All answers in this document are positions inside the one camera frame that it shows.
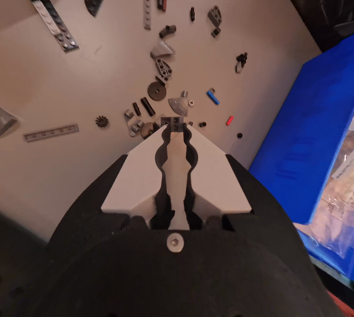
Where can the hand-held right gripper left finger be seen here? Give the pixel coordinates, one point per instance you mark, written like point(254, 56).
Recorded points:
point(132, 184)

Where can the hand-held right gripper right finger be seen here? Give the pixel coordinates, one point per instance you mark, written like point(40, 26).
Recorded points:
point(221, 184)

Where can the grey curved lego slope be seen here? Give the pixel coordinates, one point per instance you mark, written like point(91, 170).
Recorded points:
point(172, 123)

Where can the black long lego plate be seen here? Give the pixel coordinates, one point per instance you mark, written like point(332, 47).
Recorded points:
point(59, 22)

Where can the small light grey lego plate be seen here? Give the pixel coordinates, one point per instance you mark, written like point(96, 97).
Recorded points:
point(47, 18)

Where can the scattered small lego pieces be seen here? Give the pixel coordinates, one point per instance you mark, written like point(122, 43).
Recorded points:
point(157, 90)

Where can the light grey holed lego plate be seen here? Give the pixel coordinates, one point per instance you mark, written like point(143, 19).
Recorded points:
point(49, 132)

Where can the long grey lego plate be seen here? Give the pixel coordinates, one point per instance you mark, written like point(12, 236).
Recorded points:
point(147, 4)

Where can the blue plastic storage bin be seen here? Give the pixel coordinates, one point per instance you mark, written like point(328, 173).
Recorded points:
point(298, 142)

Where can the clear plastic bags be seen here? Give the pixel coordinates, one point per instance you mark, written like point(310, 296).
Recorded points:
point(337, 184)

